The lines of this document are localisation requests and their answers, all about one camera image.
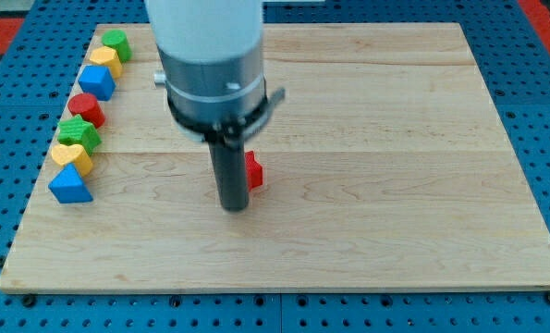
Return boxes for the green cylinder block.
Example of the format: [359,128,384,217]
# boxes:
[102,29,132,63]

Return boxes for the red star block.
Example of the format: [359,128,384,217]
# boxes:
[245,151,263,191]

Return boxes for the yellow hexagon block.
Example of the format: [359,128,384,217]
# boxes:
[89,46,123,79]

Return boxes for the blue triangle block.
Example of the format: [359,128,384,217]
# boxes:
[48,163,93,204]

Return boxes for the green star block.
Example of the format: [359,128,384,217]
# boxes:
[57,115,102,155]

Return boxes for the wooden board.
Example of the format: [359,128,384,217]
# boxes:
[0,23,550,294]

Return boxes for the yellow heart block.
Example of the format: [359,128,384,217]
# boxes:
[51,144,93,176]

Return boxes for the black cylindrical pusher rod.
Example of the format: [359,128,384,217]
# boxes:
[209,138,249,213]

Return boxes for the red cylinder block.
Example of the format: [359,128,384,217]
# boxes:
[67,92,105,129]

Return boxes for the blue cube block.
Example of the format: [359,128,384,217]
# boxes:
[78,65,116,101]

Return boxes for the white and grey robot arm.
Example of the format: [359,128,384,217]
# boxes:
[144,0,285,147]

